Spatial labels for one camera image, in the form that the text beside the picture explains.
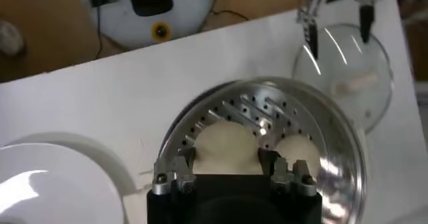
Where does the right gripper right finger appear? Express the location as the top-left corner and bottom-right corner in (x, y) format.
(257, 147), (318, 198)

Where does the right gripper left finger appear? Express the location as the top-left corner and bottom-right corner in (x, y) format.
(152, 146), (198, 196)

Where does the white steamed baozi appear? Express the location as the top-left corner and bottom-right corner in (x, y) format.
(192, 120), (265, 176)
(274, 133), (322, 179)

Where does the round glass pot lid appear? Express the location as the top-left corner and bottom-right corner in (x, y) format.
(291, 23), (395, 136)

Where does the white robot base body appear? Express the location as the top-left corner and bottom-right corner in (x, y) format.
(75, 0), (215, 51)

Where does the stainless steel steamer basket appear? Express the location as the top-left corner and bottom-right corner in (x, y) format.
(156, 76), (368, 224)

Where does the white round plate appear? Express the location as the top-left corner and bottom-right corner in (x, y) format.
(0, 143), (126, 224)

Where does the grey round object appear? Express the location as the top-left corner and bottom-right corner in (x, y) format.
(0, 20), (26, 58)

